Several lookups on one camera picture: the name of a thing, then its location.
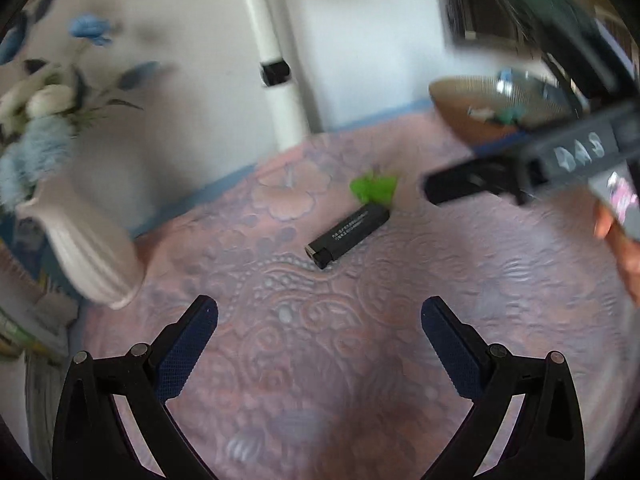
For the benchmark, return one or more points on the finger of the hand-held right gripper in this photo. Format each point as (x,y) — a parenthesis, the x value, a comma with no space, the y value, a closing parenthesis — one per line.
(450,185)

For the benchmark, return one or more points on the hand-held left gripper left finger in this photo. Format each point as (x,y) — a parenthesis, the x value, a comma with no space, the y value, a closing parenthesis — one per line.
(187,345)

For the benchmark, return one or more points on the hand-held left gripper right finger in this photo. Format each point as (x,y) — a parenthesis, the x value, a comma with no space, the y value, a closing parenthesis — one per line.
(450,345)

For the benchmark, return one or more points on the plain black lighter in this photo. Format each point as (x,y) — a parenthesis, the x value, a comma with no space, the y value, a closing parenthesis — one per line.
(347,235)

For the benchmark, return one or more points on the person's right hand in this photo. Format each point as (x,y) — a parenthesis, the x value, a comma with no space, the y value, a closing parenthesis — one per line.
(627,265)

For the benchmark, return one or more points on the green hair clip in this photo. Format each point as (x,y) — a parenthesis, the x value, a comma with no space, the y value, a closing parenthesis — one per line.
(375,188)

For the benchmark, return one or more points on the pink patterned blanket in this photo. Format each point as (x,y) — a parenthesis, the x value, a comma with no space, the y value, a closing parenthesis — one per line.
(325,335)

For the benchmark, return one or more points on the white ribbed vase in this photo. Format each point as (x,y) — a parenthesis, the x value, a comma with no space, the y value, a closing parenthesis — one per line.
(85,245)

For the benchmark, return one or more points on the row of upright books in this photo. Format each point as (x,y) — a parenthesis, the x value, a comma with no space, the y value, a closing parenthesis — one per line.
(40,320)

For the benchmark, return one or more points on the black monitor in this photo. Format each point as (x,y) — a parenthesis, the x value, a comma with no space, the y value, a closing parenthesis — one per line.
(480,5)

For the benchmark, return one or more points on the black pole clamp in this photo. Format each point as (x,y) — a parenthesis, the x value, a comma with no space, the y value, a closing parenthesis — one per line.
(275,74)

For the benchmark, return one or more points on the white lamp pole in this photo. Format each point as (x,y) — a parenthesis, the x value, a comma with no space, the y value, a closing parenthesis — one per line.
(275,60)

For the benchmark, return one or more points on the blue and white artificial flowers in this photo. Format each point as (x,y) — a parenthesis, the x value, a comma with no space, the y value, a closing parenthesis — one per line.
(40,125)

